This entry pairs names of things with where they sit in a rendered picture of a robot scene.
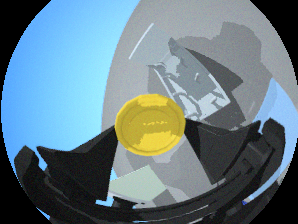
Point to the light blue square mat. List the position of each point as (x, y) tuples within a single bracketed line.
[(278, 106)]

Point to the yellow plate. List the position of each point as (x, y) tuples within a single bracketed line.
[(150, 125)]

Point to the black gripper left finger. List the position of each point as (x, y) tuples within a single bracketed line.
[(90, 164)]

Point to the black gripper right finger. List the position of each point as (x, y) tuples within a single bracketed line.
[(217, 148)]

